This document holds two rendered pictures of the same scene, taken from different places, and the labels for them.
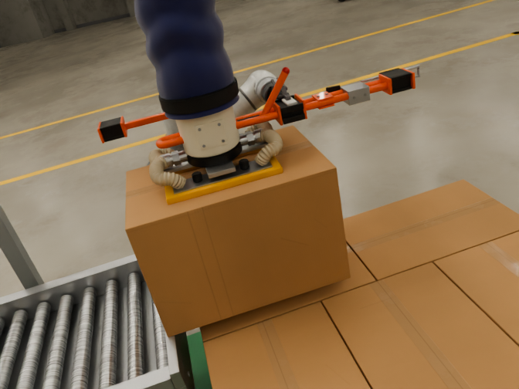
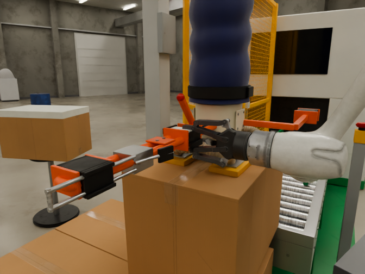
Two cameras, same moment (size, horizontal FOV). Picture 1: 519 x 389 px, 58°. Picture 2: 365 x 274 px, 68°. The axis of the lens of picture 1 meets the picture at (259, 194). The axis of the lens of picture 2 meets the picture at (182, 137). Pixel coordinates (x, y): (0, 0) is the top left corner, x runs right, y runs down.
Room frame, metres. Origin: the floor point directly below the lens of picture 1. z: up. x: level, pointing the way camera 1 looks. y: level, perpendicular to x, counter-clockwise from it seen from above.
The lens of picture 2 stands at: (1.84, -0.76, 1.31)
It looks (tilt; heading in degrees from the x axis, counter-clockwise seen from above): 13 degrees down; 128
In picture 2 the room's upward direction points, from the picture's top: straight up
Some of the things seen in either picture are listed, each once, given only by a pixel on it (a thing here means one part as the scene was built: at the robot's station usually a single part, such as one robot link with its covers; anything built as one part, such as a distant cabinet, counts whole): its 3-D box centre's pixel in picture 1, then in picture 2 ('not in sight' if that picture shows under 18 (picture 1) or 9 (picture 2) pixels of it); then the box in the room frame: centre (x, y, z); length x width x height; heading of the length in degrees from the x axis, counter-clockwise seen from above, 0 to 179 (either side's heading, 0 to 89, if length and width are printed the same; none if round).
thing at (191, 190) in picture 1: (222, 174); (195, 145); (1.23, 0.09, 1.03); 0.34 x 0.10 x 0.05; 97
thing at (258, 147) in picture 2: (270, 91); (261, 148); (1.58, -0.12, 1.13); 0.09 x 0.06 x 0.09; 98
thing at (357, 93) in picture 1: (355, 93); (133, 158); (1.37, -0.36, 1.12); 0.07 x 0.07 x 0.04; 7
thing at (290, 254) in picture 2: (177, 323); (237, 239); (1.28, 0.39, 0.48); 0.70 x 0.03 x 0.15; 8
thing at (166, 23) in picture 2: not in sight; (167, 34); (0.27, 1.01, 1.62); 0.20 x 0.05 x 0.30; 98
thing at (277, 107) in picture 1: (289, 109); (182, 136); (1.35, -0.15, 1.13); 0.10 x 0.08 x 0.06; 7
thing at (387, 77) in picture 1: (396, 81); (83, 174); (1.38, -0.50, 1.12); 0.08 x 0.07 x 0.05; 97
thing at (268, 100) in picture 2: not in sight; (257, 97); (0.62, 2.09, 1.05); 1.17 x 0.10 x 2.10; 98
